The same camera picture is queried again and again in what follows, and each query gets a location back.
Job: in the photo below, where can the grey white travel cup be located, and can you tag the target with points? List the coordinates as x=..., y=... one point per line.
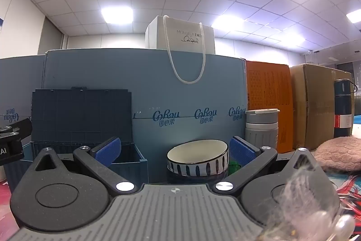
x=261, y=131

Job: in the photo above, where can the dark blue ceramic bowl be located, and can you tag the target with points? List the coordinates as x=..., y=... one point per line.
x=180, y=177

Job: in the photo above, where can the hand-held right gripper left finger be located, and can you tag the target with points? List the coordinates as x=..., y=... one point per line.
x=108, y=152

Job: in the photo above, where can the ceiling light panel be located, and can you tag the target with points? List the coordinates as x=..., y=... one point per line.
x=117, y=14
x=227, y=22
x=354, y=15

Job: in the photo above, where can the small green plastic item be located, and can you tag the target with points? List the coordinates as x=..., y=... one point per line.
x=233, y=167

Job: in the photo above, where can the pink knitted hat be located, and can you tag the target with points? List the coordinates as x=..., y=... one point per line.
x=338, y=155

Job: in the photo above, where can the white paper gift bag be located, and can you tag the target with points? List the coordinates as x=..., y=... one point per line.
x=186, y=35

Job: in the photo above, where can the orange cardboard box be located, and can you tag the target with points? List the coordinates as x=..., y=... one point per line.
x=268, y=94

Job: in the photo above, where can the blue ribbed storage box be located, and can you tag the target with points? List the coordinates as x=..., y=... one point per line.
x=81, y=114

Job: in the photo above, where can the white striped ceramic bowl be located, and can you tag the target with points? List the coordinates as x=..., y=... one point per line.
x=197, y=166

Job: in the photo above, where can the brown cardboard box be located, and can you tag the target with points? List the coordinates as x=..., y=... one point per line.
x=313, y=99

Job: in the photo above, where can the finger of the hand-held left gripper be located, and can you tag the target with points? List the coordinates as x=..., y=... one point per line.
x=19, y=126

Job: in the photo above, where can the printed anime desk mat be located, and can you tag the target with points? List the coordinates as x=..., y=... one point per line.
x=351, y=190

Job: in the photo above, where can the dark blue thermos bottle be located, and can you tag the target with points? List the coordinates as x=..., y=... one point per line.
x=342, y=105

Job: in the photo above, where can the large blue cardboard box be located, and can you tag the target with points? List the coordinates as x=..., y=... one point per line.
x=158, y=83

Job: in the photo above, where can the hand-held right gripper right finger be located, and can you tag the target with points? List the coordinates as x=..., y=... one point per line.
x=242, y=151

